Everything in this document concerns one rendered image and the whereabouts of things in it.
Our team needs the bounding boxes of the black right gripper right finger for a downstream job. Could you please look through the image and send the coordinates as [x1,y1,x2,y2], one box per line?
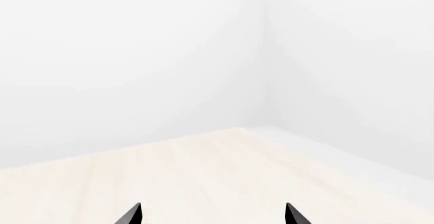
[285,202,313,224]

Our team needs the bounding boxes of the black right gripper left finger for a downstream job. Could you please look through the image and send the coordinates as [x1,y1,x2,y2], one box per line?
[113,202,142,224]

